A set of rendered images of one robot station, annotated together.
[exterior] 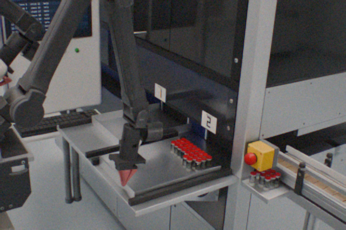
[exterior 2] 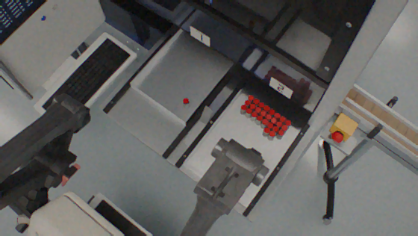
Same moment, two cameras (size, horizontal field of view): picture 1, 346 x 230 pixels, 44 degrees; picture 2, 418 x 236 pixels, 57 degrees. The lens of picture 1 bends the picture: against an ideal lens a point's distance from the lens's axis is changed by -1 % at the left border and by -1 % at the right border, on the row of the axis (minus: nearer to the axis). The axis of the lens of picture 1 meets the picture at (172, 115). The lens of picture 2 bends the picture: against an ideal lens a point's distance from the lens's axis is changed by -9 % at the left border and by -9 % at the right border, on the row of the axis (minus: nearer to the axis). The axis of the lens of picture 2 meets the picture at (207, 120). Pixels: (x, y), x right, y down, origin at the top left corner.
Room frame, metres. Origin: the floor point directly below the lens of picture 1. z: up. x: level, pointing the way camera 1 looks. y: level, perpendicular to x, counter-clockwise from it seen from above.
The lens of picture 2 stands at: (0.95, 0.28, 2.28)
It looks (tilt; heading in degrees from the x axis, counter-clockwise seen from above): 69 degrees down; 343
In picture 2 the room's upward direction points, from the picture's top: 2 degrees counter-clockwise
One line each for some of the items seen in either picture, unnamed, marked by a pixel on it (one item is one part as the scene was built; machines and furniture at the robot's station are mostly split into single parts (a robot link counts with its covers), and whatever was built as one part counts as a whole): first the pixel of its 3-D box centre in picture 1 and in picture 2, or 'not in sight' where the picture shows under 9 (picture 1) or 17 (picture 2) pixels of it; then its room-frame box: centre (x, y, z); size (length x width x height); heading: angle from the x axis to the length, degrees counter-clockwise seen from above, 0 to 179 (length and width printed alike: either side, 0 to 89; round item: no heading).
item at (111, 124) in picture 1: (141, 123); (186, 70); (1.67, 0.13, 0.90); 0.34 x 0.26 x 0.04; 124
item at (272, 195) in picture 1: (268, 186); (343, 131); (1.26, -0.34, 0.87); 0.14 x 0.13 x 0.02; 124
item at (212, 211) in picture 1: (109, 112); (113, 15); (2.15, 0.34, 0.73); 1.98 x 0.01 x 0.25; 34
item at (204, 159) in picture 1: (190, 154); (265, 117); (1.39, -0.07, 0.90); 0.18 x 0.02 x 0.05; 34
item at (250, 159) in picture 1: (251, 158); (337, 136); (1.22, -0.26, 0.99); 0.04 x 0.04 x 0.04; 34
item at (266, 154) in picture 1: (261, 155); (344, 125); (1.25, -0.30, 1.00); 0.08 x 0.07 x 0.07; 124
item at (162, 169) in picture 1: (159, 165); (243, 146); (1.32, 0.04, 0.90); 0.34 x 0.26 x 0.04; 124
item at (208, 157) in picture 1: (195, 153); (268, 112); (1.41, -0.09, 0.90); 0.18 x 0.02 x 0.05; 34
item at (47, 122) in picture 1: (60, 122); (85, 80); (1.81, 0.52, 0.82); 0.40 x 0.14 x 0.02; 122
